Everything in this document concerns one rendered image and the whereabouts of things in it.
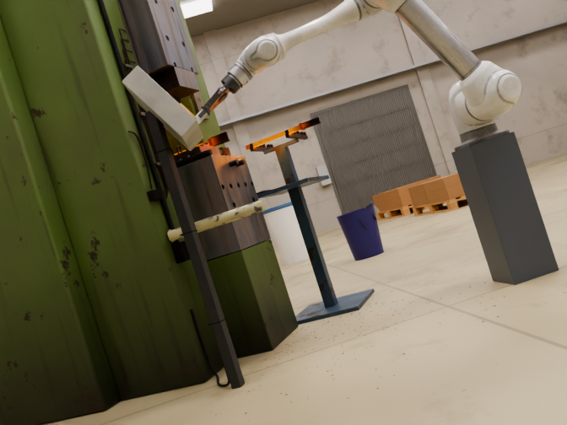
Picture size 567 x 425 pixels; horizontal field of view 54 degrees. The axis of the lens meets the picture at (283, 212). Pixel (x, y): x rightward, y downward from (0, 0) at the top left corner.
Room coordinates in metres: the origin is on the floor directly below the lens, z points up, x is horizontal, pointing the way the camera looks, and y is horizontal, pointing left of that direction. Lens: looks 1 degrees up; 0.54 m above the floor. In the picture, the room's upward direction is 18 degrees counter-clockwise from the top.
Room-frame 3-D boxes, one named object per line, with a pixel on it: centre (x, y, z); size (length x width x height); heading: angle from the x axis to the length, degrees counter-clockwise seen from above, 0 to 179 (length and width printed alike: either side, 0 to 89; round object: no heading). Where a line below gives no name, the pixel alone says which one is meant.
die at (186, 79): (2.70, 0.44, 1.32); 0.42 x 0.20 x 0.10; 70
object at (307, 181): (3.03, -0.10, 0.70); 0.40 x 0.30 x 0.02; 159
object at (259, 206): (2.27, 0.27, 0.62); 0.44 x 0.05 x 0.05; 70
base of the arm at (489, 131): (2.40, -0.90, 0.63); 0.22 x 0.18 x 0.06; 5
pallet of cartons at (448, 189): (7.77, -2.34, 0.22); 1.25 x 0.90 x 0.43; 5
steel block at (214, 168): (2.76, 0.43, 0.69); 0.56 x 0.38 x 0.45; 70
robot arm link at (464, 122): (2.37, -0.90, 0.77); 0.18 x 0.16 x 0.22; 9
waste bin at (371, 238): (5.00, -0.64, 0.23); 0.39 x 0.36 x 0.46; 95
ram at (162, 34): (2.74, 0.42, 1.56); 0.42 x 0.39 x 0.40; 70
